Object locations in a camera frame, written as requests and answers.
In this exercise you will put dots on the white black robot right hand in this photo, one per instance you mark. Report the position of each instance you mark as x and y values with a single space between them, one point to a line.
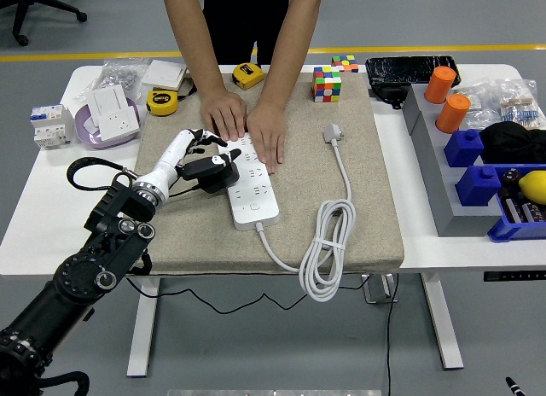
513 386

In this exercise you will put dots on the person's left hand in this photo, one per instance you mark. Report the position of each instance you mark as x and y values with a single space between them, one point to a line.
266 131

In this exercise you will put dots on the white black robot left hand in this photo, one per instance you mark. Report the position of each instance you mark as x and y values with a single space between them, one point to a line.
170 157

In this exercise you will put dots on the person's right hand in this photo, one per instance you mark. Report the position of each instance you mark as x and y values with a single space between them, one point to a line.
224 112

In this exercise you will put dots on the white power strip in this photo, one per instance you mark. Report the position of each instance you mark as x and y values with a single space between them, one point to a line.
256 195

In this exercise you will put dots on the person's right forearm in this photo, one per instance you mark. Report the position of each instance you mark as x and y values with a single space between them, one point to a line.
198 37

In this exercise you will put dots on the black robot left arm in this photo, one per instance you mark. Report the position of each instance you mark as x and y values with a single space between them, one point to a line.
64 285

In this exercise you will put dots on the person's left forearm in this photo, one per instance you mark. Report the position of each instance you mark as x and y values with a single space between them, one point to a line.
294 42

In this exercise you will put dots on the square yellow tape measure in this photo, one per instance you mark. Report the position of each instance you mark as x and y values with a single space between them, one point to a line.
247 75

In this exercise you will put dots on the round yellow tape measure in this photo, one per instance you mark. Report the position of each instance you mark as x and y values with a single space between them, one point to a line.
162 102

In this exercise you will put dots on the grey-brown mat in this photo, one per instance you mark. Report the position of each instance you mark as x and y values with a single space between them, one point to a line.
294 191

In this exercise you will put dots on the white flat box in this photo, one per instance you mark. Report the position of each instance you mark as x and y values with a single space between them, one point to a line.
164 73

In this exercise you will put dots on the large rubik's cube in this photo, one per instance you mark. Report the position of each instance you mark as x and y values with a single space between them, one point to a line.
327 85

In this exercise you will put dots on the purple bowl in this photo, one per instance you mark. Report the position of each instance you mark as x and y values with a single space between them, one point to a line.
87 135

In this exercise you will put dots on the white table leg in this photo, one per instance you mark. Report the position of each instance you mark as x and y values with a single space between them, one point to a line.
143 349
443 327

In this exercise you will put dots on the clear bag of screws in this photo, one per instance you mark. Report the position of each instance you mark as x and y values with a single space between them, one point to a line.
117 73

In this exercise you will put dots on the person's torso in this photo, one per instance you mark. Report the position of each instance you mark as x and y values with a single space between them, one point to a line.
247 12

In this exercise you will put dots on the small rubik's cube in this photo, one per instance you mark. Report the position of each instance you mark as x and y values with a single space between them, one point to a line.
346 63

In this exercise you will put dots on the black table control panel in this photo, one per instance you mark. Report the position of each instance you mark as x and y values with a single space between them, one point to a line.
512 276

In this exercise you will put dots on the white circuit breaker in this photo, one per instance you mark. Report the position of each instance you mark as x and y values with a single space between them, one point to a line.
51 127

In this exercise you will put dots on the small black box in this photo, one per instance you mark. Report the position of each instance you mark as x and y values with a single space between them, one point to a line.
388 96

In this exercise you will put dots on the black glossy tray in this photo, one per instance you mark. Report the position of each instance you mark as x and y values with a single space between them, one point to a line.
401 69

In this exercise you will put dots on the blue plastic bin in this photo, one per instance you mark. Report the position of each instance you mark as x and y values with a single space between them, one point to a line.
503 230

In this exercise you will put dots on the grey stepped stand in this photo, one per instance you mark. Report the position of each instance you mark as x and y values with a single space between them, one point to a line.
431 157

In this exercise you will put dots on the dark components in bin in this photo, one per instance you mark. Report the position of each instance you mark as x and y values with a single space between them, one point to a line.
524 210

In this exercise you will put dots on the orange cylinder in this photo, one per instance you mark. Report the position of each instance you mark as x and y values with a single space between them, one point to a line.
439 85
453 113

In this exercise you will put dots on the blue block with knob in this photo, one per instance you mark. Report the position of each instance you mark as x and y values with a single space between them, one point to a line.
478 187
464 149

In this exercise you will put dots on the yellow lemon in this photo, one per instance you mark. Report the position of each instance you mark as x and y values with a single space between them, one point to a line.
534 188

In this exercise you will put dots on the black office chair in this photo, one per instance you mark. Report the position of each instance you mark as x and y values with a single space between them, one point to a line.
25 3

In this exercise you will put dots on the clear bag of parts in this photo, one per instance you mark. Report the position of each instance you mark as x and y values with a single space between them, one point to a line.
478 103

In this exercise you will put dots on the black cloth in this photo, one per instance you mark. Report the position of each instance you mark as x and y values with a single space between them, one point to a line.
512 143

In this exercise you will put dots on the clear bag of resistors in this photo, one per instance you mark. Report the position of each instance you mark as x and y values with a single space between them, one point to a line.
520 106

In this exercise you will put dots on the white wall socket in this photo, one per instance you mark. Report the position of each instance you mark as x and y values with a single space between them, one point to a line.
119 125

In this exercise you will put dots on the white switch panel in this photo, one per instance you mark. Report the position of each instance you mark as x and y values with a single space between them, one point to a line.
106 99

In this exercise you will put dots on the metal bracket under table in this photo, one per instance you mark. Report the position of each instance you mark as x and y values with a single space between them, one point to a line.
377 291

